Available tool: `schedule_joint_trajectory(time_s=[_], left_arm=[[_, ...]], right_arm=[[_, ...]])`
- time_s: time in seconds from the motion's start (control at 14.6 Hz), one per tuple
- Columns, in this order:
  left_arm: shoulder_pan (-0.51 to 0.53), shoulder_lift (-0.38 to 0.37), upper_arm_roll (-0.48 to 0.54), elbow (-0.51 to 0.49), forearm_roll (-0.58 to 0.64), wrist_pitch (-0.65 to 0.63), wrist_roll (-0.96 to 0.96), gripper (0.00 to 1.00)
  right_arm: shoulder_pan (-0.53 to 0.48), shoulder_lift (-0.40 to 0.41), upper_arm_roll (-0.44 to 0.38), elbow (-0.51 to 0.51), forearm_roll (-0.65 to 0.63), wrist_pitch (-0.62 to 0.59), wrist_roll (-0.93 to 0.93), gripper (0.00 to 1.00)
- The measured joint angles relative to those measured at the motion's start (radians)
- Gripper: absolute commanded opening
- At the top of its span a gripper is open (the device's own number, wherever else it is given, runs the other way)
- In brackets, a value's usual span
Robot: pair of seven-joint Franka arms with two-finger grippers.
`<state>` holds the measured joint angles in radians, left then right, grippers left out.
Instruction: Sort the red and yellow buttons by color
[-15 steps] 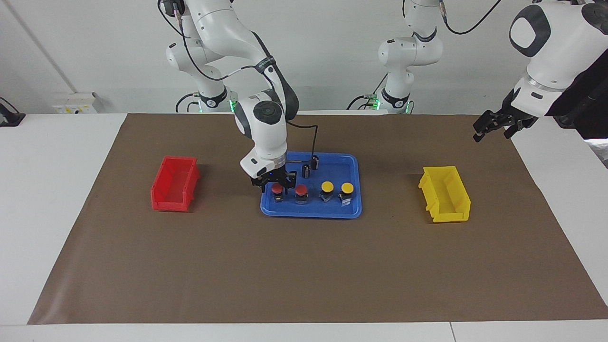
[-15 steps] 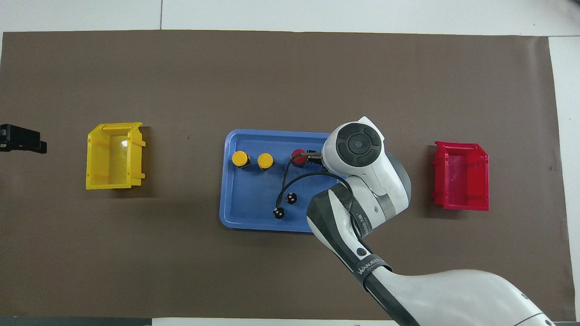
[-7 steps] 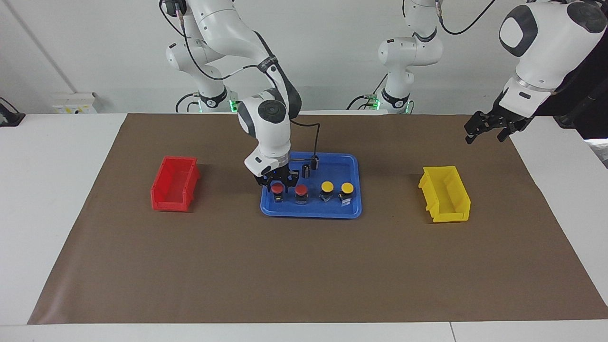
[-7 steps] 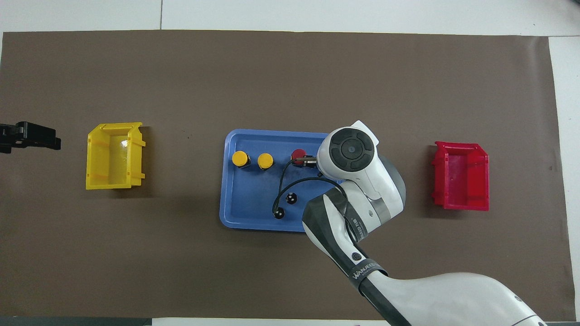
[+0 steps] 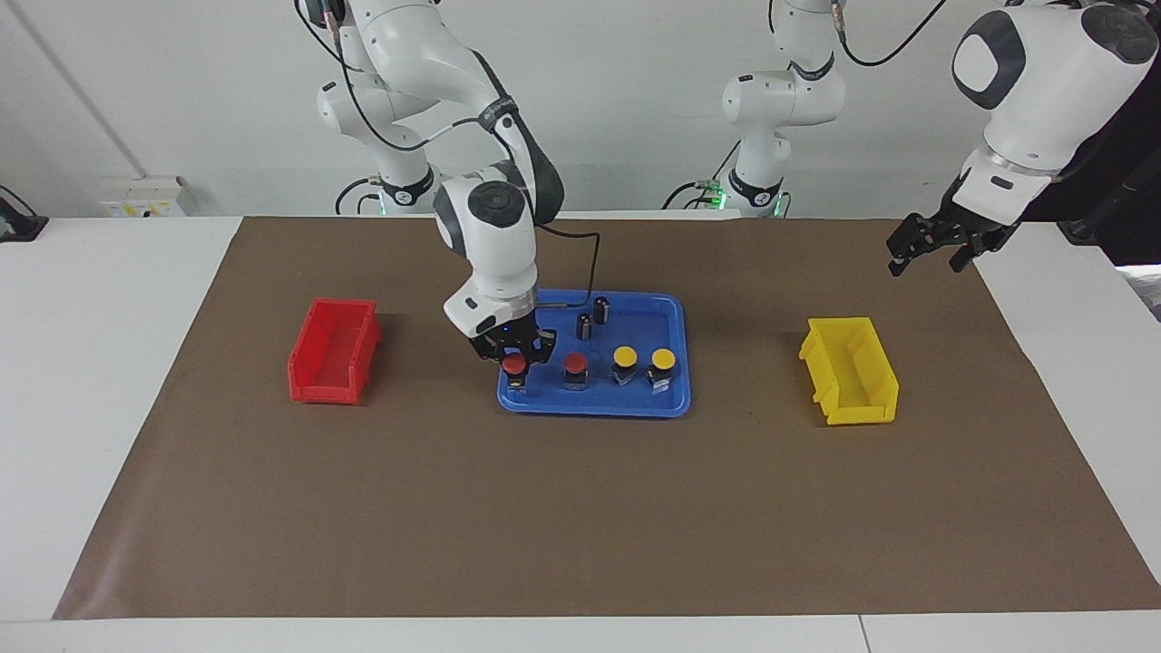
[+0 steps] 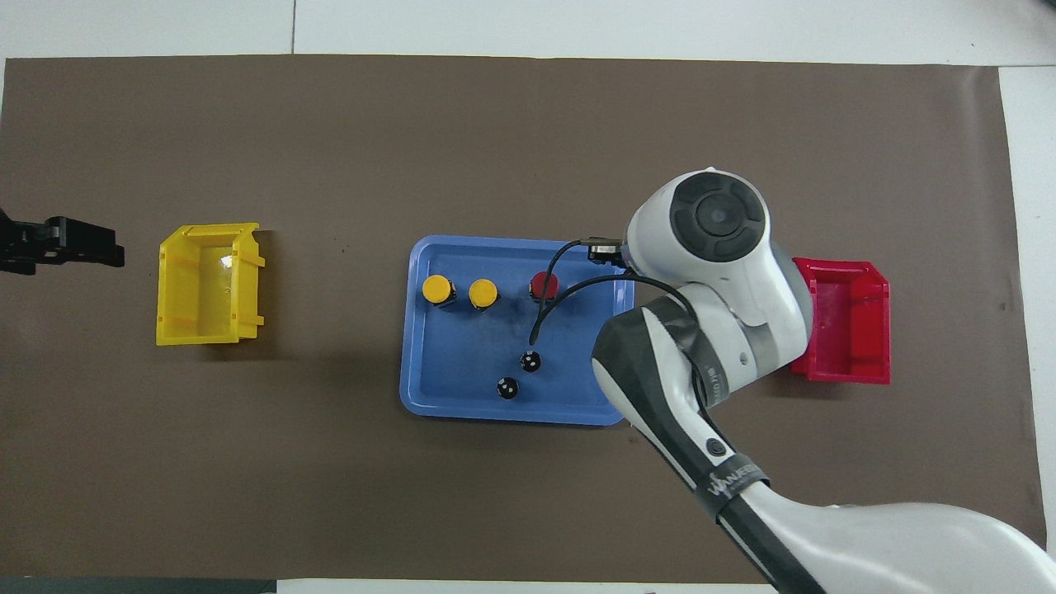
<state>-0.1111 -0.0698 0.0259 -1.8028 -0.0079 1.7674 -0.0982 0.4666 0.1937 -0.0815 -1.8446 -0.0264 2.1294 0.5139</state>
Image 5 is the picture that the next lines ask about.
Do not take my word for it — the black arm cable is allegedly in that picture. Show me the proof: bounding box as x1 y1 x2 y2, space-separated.
834 0 949 69
295 0 601 305

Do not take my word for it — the blue plastic tray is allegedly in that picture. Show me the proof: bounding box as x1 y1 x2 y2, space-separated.
496 289 692 419

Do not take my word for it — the yellow plastic storage bin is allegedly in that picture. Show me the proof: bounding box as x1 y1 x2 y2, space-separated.
798 317 901 426

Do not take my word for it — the red plastic storage bin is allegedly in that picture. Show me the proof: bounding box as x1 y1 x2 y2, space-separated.
288 297 382 405

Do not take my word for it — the white wall socket box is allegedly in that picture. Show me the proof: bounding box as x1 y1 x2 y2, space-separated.
98 176 187 219

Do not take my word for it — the black clamp mount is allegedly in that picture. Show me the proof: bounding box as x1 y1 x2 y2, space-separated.
0 185 49 242

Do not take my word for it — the white grey box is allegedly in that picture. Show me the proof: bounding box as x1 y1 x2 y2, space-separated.
1120 265 1161 320

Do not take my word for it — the black equipment stand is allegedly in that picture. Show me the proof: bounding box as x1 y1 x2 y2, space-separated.
1025 63 1161 266

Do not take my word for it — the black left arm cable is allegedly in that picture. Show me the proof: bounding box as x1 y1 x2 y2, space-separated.
834 0 949 69

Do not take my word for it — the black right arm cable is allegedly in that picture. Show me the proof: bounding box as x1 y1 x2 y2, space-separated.
295 0 601 305

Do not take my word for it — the brown table mat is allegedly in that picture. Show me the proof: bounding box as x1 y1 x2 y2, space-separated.
52 215 1161 621

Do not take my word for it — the black base cable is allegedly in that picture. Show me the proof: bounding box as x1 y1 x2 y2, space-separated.
661 141 743 211
335 177 382 217

